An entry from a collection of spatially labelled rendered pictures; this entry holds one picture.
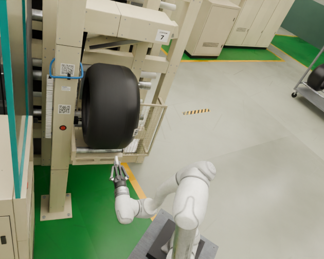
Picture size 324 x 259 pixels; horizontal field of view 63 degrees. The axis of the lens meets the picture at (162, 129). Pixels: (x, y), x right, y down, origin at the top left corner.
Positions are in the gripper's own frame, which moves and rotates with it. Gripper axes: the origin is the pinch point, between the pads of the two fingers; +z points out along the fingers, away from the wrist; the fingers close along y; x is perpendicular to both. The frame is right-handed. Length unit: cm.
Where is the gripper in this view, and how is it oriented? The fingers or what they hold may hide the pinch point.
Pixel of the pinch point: (116, 161)
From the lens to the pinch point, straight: 178.8
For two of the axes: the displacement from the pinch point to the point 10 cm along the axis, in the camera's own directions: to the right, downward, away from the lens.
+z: -2.4, -7.7, 5.9
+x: -3.2, 6.3, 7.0
